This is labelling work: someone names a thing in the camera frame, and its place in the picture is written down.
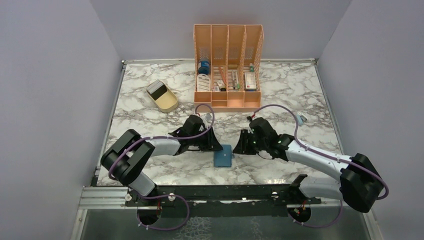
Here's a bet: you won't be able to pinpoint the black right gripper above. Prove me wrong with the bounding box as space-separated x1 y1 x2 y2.
233 128 268 155

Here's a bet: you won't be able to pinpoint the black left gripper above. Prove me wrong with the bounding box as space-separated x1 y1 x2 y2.
189 126 223 152

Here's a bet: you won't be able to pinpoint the teal leather card holder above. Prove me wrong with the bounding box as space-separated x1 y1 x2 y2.
213 144 234 168

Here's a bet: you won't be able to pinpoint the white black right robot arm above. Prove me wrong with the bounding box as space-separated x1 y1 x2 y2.
233 117 384 213

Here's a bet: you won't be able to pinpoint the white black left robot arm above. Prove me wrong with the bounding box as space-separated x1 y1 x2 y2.
100 114 223 206

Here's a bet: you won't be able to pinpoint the white rounded label card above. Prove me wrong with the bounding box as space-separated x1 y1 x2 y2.
196 73 211 92

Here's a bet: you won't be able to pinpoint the silver credit card in tray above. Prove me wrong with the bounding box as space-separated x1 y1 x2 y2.
146 80 167 99

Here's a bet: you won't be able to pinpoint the light blue small clip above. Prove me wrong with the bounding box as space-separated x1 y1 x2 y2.
296 111 308 126

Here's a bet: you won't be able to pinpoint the beige oval tray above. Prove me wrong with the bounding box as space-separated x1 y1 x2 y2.
146 82 179 113

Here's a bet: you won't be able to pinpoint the pens in organizer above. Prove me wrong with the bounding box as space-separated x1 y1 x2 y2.
230 70 240 91

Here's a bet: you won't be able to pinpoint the white red box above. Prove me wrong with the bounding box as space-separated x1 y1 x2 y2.
244 72 258 92

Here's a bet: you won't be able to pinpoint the blue tape roll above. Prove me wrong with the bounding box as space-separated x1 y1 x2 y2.
197 59 211 75

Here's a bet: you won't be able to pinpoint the orange desk file organizer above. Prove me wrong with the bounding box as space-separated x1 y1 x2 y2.
193 24 264 113

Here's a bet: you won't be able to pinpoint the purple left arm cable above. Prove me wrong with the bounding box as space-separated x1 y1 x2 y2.
107 103 216 232

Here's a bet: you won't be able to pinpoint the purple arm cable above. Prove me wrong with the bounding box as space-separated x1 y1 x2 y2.
107 103 216 232
246 103 390 229

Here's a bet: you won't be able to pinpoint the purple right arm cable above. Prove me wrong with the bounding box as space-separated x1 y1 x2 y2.
246 103 390 229

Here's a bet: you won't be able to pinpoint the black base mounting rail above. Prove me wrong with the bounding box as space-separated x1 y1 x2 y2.
125 184 322 218

